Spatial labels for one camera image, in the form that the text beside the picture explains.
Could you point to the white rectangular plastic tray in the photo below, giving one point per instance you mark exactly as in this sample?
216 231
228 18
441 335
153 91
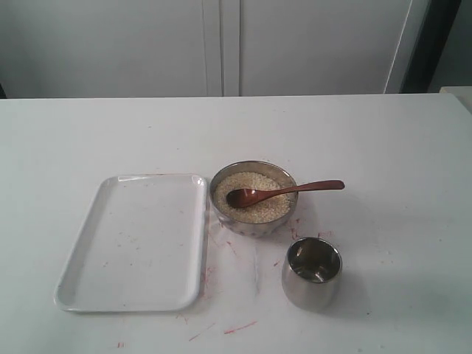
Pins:
140 248

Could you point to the steel bowl with rice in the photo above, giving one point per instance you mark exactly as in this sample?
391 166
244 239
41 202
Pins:
263 218

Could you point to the white cabinet behind table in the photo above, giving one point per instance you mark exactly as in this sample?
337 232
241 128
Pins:
52 49

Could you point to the stainless steel cup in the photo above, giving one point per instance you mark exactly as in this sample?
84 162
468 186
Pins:
311 273

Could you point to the brown wooden spoon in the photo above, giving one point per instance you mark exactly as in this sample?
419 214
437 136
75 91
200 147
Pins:
245 197

